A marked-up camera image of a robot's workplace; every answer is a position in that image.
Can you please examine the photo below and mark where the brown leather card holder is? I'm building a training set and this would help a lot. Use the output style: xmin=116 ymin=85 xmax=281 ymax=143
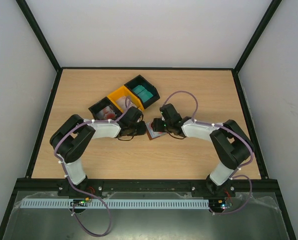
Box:
xmin=145 ymin=121 xmax=166 ymax=140

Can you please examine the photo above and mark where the black bin with red cards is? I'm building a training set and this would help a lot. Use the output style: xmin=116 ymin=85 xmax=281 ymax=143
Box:
xmin=88 ymin=97 xmax=122 ymax=121

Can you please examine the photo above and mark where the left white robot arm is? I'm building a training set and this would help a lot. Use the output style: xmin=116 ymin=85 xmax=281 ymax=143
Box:
xmin=49 ymin=106 xmax=146 ymax=186

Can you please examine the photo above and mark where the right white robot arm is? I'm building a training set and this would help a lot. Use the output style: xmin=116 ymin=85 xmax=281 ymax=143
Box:
xmin=151 ymin=103 xmax=254 ymax=196

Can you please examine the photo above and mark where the stack of white cards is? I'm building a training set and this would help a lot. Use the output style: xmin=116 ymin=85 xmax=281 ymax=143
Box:
xmin=115 ymin=96 xmax=138 ymax=111

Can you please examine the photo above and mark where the stack of red-white cards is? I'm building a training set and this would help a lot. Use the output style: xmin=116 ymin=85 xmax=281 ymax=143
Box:
xmin=95 ymin=106 xmax=116 ymax=120

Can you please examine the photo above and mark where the stack of teal cards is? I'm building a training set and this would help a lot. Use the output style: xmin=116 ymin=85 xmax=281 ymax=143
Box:
xmin=132 ymin=85 xmax=153 ymax=103

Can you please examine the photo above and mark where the black bin with teal cards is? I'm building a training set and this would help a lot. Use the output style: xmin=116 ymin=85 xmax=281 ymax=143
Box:
xmin=125 ymin=74 xmax=160 ymax=109

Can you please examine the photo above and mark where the yellow plastic bin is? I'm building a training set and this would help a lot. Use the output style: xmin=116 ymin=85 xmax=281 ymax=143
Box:
xmin=107 ymin=85 xmax=144 ymax=112

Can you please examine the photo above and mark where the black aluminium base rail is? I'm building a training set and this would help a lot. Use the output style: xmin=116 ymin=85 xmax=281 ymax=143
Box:
xmin=12 ymin=177 xmax=281 ymax=199

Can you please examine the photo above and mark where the light blue slotted cable duct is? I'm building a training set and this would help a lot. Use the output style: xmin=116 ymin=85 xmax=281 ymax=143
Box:
xmin=20 ymin=198 xmax=209 ymax=210

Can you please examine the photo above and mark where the black cage frame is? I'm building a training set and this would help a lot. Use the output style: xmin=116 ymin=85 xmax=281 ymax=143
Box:
xmin=0 ymin=0 xmax=298 ymax=240

